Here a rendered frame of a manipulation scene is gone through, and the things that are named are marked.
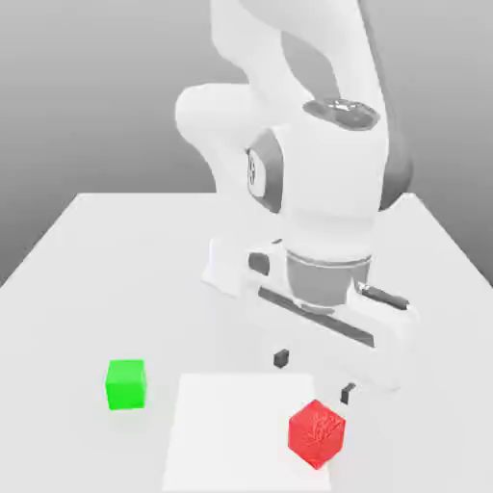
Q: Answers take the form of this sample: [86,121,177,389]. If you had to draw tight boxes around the small red cube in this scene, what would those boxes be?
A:
[287,399,347,471]

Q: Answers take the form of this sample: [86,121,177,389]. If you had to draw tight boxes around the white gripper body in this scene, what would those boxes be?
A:
[239,269,421,392]

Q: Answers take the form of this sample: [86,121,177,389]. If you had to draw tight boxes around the small green cube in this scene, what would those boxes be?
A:
[105,358,148,412]

